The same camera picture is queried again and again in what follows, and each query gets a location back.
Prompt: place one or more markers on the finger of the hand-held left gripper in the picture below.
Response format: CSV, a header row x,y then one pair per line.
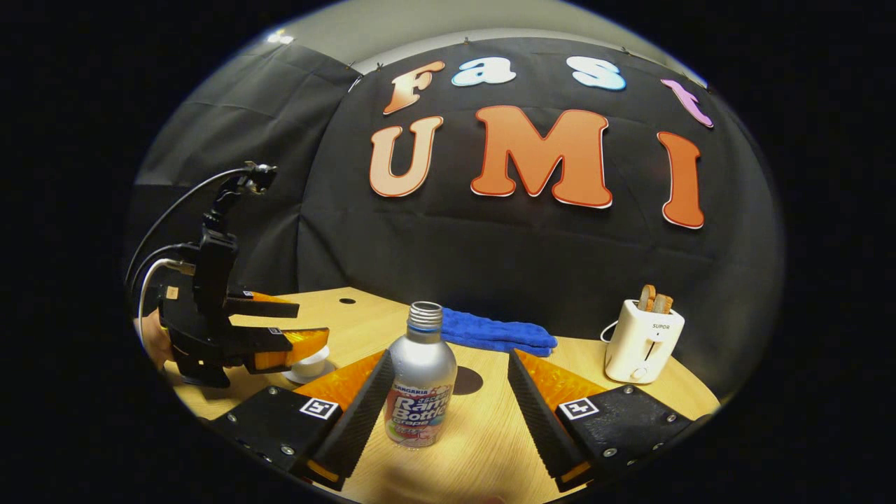
x,y
266,308
269,343

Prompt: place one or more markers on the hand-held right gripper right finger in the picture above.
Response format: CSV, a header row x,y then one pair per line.
x,y
535,413

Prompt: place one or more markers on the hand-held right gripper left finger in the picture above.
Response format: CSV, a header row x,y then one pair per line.
x,y
360,420

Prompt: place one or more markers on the silver water bottle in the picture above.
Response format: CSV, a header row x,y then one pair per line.
x,y
420,371

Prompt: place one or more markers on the white saucer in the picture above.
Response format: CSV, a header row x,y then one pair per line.
x,y
301,376

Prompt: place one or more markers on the blue towel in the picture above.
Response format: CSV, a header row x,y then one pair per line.
x,y
490,332

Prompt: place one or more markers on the white toaster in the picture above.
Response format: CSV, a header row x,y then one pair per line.
x,y
640,346

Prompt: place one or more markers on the toast slice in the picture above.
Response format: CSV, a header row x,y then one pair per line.
x,y
663,304
647,297

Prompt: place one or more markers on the black backdrop cloth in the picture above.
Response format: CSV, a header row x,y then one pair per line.
x,y
525,245

